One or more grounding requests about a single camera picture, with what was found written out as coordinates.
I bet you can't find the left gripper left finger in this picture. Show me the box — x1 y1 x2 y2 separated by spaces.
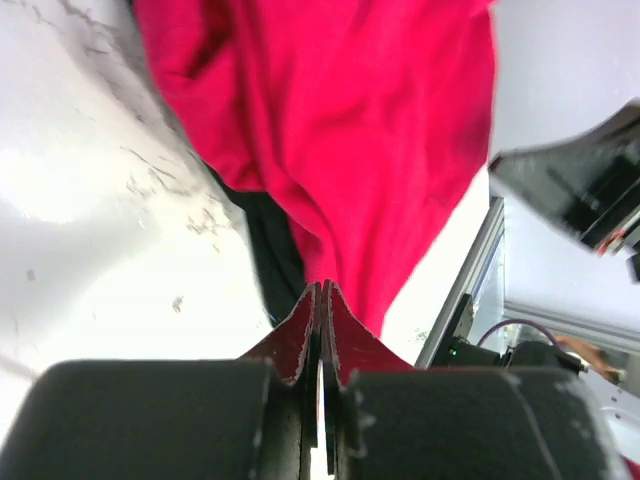
1 285 320 480

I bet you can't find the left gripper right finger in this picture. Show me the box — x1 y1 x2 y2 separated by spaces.
321 282 625 479

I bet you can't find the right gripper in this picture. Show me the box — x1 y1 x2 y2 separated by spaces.
489 99 639 282

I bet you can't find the black t shirt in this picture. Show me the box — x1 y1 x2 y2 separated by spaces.
207 166 307 327

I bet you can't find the red t shirt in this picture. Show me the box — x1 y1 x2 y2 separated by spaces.
133 1 495 334

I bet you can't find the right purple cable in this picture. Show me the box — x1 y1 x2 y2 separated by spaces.
477 317 564 351

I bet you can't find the aluminium rail frame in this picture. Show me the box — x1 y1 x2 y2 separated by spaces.
415 197 639 369

